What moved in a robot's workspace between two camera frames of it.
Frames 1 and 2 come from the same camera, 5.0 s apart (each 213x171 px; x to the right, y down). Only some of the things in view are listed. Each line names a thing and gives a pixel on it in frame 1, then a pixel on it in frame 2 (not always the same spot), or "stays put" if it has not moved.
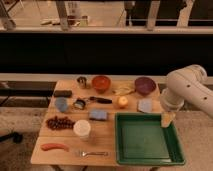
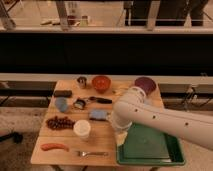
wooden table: x=80 y=124 stays put
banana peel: x=122 y=91 stays put
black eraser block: x=63 y=93 stays put
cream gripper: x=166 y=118 → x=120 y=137
